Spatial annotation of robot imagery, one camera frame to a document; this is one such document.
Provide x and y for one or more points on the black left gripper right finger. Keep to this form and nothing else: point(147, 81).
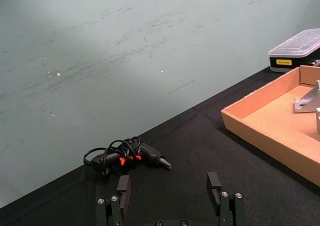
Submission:
point(220, 198)

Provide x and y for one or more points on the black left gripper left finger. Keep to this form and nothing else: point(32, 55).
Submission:
point(123, 193)

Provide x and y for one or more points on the black table cloth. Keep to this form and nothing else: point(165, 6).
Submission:
point(190, 166)

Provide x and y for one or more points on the grey metal angle bracket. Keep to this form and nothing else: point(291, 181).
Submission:
point(308, 99)

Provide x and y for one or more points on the shallow brown cardboard tray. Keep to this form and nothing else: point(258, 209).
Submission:
point(275, 120)

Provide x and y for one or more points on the clear plastic case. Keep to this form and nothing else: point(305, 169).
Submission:
point(295, 51)

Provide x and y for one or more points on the grey metal block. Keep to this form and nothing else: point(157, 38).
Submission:
point(317, 120)

